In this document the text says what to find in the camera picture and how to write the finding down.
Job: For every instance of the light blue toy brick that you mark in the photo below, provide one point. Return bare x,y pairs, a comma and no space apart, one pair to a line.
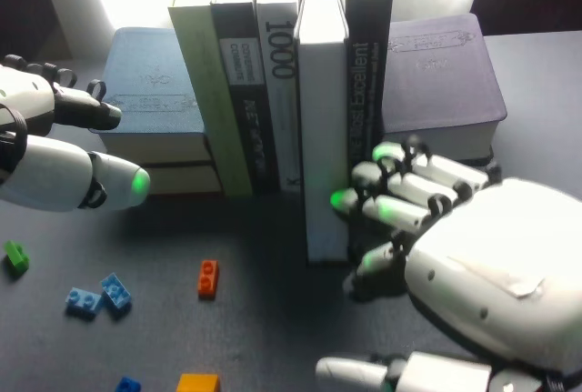
116,291
83,302

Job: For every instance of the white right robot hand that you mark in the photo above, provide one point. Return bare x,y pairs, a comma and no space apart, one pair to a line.
500,255

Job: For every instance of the dark blue toy brick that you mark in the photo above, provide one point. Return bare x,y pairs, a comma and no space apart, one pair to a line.
127,385

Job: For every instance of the black Let It Be book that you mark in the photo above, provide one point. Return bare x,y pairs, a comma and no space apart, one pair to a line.
324,137

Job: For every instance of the black Covering Commute book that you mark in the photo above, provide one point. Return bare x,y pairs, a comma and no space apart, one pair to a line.
247,110

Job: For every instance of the black Most Excellent book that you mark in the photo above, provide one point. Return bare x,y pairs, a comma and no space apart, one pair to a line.
366,69

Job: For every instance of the purple embossed hardcover book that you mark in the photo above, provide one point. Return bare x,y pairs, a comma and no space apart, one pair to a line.
436,78

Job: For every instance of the green spine book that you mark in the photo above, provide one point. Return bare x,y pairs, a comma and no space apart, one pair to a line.
209,92

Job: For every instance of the blue embossed hardcover book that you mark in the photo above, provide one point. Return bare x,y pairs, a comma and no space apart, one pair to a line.
145,64

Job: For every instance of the yellow toy brick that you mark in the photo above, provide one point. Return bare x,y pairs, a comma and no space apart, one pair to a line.
197,384

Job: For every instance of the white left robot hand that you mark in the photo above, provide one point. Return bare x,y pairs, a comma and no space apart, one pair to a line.
50,173

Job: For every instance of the orange toy brick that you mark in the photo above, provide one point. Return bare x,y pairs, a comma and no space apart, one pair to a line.
208,279

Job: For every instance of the green toy brick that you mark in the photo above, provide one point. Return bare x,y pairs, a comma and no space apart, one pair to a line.
16,256

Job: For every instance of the white 1000 book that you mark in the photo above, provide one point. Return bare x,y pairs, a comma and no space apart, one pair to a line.
279,46

